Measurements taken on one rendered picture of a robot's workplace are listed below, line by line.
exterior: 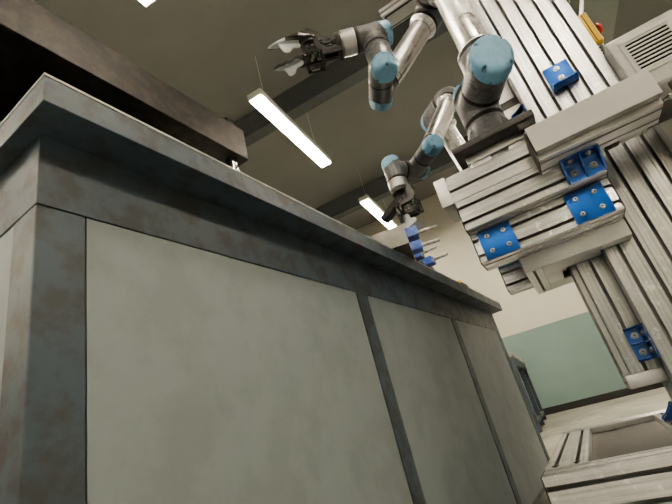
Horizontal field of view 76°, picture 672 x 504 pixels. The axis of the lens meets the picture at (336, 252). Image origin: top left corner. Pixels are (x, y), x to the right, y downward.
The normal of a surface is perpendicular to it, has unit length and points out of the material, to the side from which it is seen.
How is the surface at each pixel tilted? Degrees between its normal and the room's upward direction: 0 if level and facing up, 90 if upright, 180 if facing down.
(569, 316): 90
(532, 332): 90
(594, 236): 90
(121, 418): 90
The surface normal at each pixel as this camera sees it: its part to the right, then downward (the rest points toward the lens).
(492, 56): -0.05, -0.27
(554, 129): -0.50, -0.24
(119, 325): 0.80, -0.40
